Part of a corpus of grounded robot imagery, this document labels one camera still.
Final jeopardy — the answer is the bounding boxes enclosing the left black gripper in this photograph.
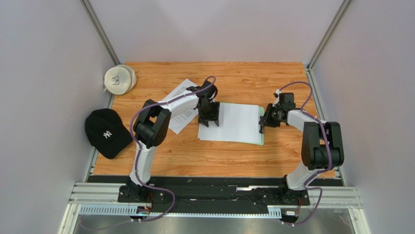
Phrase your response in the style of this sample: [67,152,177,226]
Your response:
[198,101,220,128]

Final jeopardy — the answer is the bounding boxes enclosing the white paper sheet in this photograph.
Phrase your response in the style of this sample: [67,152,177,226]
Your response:
[198,102,260,145]

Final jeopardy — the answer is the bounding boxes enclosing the green clipboard folder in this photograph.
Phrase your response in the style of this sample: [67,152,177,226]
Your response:
[257,106,265,146]

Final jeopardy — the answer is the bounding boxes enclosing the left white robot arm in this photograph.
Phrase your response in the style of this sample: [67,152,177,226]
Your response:
[130,76,220,189]

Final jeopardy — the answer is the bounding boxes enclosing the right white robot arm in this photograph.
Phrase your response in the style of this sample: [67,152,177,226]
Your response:
[259,91,344,193]

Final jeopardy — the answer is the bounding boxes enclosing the text-filled paper sheet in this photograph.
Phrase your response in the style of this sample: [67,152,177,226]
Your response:
[159,79,199,134]

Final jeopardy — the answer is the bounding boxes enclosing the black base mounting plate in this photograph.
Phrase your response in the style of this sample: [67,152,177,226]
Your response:
[117,176,310,215]

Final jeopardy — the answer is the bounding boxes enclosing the cream round zip pouch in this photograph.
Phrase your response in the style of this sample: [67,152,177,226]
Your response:
[104,65,137,96]

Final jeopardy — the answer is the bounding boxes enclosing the black NY baseball cap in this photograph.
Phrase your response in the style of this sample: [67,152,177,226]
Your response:
[85,108,133,159]

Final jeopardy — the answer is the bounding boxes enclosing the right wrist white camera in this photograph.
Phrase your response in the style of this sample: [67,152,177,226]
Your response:
[273,89,281,106]

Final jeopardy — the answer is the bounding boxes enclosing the right aluminium corner post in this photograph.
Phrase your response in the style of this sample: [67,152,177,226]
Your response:
[307,0,354,71]

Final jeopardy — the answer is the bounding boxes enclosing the aluminium corner post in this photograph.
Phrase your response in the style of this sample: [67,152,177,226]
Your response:
[80,0,121,65]
[307,0,354,71]

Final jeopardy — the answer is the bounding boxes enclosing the aluminium front rail frame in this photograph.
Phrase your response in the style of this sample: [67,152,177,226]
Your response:
[58,182,370,234]

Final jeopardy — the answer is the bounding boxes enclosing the left aluminium corner post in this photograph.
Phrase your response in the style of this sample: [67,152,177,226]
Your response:
[80,0,121,65]

